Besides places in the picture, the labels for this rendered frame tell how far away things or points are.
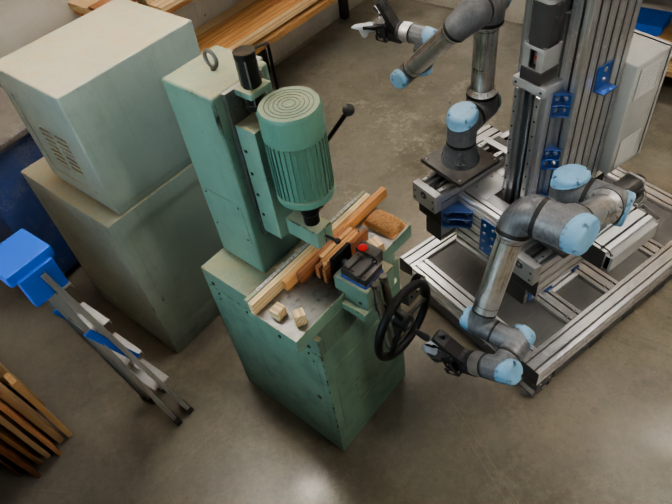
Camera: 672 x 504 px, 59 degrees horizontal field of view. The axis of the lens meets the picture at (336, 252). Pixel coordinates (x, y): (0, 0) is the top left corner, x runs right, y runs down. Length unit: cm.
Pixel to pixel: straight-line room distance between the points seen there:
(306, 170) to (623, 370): 179
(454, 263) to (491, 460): 90
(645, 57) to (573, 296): 105
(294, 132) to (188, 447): 164
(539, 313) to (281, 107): 158
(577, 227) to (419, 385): 132
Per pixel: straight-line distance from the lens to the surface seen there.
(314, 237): 185
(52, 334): 343
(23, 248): 204
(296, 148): 158
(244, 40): 398
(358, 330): 210
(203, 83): 174
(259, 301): 186
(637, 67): 229
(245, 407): 277
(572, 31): 206
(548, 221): 165
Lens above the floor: 236
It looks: 47 degrees down
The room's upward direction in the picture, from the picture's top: 10 degrees counter-clockwise
